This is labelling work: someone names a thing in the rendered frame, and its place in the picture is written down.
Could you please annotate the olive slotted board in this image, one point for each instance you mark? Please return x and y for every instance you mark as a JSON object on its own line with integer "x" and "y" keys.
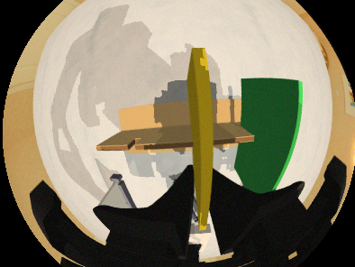
{"x": 202, "y": 127}

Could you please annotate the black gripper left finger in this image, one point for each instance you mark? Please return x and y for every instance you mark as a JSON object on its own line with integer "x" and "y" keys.
{"x": 168, "y": 219}

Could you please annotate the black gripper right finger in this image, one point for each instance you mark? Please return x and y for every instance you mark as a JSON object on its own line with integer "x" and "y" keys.
{"x": 235, "y": 209}

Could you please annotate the green notched board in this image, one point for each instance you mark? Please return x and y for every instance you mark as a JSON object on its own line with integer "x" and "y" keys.
{"x": 271, "y": 110}

